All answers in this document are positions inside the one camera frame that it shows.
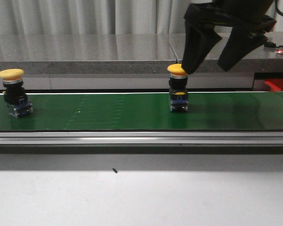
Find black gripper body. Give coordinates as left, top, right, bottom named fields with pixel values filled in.
left=184, top=1, right=276, bottom=32

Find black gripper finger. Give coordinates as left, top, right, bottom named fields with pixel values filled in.
left=182, top=20, right=222, bottom=74
left=217, top=27, right=267, bottom=71

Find yellow push button switch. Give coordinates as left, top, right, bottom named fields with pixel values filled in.
left=0, top=69, right=33, bottom=118
left=167, top=64, right=188, bottom=112

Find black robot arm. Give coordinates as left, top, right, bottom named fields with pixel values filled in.
left=182, top=0, right=276, bottom=74

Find black sensor box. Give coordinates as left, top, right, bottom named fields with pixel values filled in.
left=264, top=41, right=277, bottom=48

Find red plastic bin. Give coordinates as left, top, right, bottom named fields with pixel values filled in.
left=264, top=79, right=283, bottom=92

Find green conveyor belt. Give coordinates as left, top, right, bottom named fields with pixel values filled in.
left=0, top=92, right=283, bottom=131

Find grey stone counter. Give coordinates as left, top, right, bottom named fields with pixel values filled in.
left=0, top=33, right=283, bottom=75

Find white curtain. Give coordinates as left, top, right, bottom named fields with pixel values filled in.
left=0, top=0, right=283, bottom=36

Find aluminium conveyor frame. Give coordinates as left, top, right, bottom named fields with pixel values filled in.
left=0, top=131, right=283, bottom=146

